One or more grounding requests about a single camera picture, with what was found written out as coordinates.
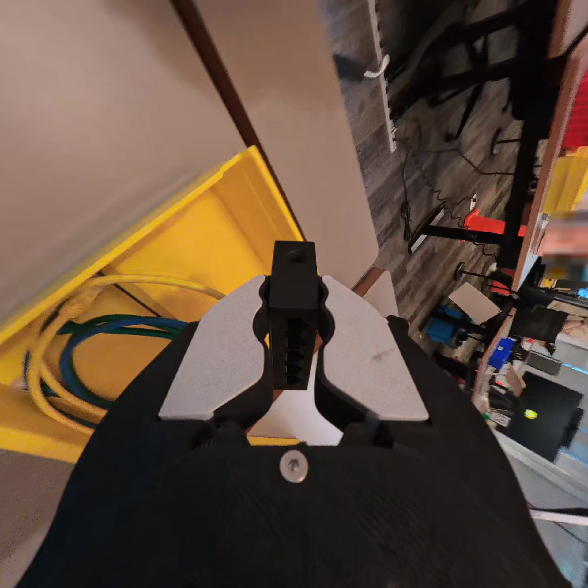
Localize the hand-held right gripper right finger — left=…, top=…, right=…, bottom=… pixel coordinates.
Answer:
left=315, top=275, right=430, bottom=432

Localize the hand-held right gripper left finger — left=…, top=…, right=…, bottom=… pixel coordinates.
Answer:
left=158, top=274, right=274, bottom=430

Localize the black port block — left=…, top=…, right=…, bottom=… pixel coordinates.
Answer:
left=267, top=241, right=323, bottom=392

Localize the yellow storage bin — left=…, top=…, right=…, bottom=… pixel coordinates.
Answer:
left=0, top=146, right=307, bottom=464

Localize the yellow ethernet cable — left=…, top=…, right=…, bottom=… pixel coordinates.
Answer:
left=25, top=273, right=227, bottom=436

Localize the blue wheeled device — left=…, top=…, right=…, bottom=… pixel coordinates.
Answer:
left=424, top=304, right=467, bottom=347

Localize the white card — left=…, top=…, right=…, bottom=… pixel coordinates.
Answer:
left=448, top=282, right=502, bottom=325

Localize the orange plastic object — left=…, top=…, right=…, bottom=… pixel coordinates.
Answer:
left=463, top=209, right=528, bottom=242

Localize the black monitor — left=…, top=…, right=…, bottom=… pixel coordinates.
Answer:
left=504, top=371, right=585, bottom=464

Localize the yellow shelf bin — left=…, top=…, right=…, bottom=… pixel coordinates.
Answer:
left=542, top=147, right=588, bottom=217

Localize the white power strip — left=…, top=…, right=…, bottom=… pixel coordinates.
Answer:
left=365, top=0, right=399, bottom=153

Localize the red shelf bin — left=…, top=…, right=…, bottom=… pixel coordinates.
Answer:
left=561, top=64, right=588, bottom=151

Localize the green ethernet cable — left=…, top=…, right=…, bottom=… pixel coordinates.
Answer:
left=56, top=314, right=187, bottom=341

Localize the blue ethernet cable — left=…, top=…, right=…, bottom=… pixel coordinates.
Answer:
left=59, top=317, right=190, bottom=410

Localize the black floor cable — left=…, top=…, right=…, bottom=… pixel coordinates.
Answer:
left=399, top=124, right=465, bottom=242

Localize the black desk frame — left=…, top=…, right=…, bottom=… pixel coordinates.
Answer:
left=408, top=0, right=570, bottom=276

